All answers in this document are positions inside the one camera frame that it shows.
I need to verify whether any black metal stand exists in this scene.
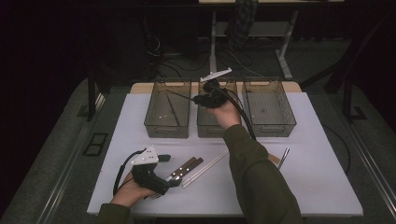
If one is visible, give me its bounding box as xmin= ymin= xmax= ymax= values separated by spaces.
xmin=86 ymin=66 xmax=108 ymax=122
xmin=300 ymin=12 xmax=396 ymax=123

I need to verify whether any dark hanging cloth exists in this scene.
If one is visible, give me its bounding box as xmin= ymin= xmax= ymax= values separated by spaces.
xmin=223 ymin=0 xmax=260 ymax=50

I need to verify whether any white framed desk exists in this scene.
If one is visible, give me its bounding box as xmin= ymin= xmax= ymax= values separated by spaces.
xmin=199 ymin=0 xmax=345 ymax=80

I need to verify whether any person's left hand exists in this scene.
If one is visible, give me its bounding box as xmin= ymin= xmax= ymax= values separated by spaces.
xmin=110 ymin=172 xmax=157 ymax=208

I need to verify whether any person's right hand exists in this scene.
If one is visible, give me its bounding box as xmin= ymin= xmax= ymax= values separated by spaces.
xmin=207 ymin=101 xmax=242 ymax=130

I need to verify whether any white chopstick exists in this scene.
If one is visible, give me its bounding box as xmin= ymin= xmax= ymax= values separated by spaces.
xmin=181 ymin=149 xmax=230 ymax=186
xmin=182 ymin=151 xmax=231 ymax=189

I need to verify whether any wooden handled fork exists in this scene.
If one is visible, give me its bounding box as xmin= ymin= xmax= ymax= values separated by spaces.
xmin=169 ymin=157 xmax=205 ymax=183

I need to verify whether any thin black floor cable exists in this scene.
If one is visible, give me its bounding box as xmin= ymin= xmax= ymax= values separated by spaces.
xmin=321 ymin=123 xmax=352 ymax=175

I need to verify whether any smoked clear plastic bin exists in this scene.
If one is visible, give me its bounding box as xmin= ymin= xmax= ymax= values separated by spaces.
xmin=196 ymin=78 xmax=243 ymax=139
xmin=143 ymin=79 xmax=192 ymax=139
xmin=242 ymin=77 xmax=297 ymax=138

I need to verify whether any metal floor rail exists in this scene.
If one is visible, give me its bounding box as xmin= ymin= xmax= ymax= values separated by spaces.
xmin=345 ymin=120 xmax=396 ymax=213
xmin=36 ymin=92 xmax=106 ymax=224

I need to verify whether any black floor cable bundle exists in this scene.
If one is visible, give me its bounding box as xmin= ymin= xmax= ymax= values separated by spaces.
xmin=146 ymin=34 xmax=213 ymax=78

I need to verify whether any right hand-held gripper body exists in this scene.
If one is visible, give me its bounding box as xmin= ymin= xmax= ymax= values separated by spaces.
xmin=199 ymin=67 xmax=233 ymax=109

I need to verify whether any wooden handled knife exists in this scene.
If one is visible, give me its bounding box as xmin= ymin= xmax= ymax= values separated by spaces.
xmin=166 ymin=156 xmax=198 ymax=182

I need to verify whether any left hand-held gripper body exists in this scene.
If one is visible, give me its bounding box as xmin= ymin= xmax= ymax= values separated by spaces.
xmin=130 ymin=145 xmax=172 ymax=196

